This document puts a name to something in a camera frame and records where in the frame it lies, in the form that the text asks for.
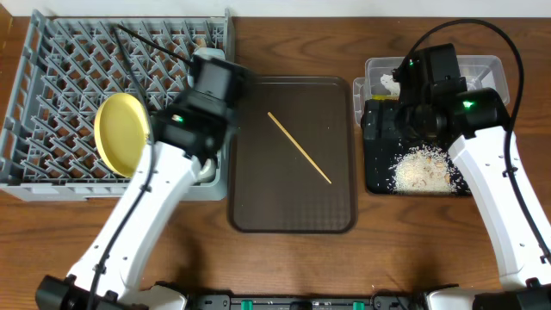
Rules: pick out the clear plastic waste bin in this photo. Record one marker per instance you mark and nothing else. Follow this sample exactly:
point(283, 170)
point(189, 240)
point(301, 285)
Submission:
point(480, 71)

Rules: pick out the white tissue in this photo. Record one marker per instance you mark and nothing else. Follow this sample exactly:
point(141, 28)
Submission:
point(390, 84)

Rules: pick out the black rectangular tray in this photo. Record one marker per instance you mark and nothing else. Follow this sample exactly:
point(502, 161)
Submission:
point(382, 142)

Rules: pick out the grey plastic dishwasher rack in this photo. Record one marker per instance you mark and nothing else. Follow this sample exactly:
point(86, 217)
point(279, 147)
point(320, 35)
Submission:
point(68, 68)

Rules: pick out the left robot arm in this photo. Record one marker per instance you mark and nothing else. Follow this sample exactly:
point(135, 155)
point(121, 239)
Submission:
point(170, 149)

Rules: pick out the pale green cup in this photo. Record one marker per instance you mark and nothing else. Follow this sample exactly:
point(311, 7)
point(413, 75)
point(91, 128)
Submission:
point(207, 172)

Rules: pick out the light blue bowl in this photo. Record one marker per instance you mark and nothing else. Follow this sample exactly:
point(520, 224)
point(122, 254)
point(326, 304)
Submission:
point(205, 53)

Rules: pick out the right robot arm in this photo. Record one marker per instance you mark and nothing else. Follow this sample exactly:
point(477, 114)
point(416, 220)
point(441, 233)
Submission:
point(473, 127)

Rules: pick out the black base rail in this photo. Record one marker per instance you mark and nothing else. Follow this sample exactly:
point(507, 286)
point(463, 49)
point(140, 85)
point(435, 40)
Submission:
point(208, 299)

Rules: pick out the dark brown serving tray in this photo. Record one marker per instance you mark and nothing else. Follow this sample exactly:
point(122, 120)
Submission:
point(272, 186)

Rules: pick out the yellow round plate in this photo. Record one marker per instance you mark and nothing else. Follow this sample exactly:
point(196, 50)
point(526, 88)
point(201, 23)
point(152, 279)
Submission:
point(120, 132)

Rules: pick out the rice and food scraps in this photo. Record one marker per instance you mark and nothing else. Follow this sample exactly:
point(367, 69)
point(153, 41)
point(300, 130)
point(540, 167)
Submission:
point(423, 170)

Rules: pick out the wooden chopstick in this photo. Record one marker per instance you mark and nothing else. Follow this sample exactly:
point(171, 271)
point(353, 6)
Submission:
point(300, 149)

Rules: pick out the yellow orange snack wrapper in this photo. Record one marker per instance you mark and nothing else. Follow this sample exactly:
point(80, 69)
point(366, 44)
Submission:
point(384, 97)

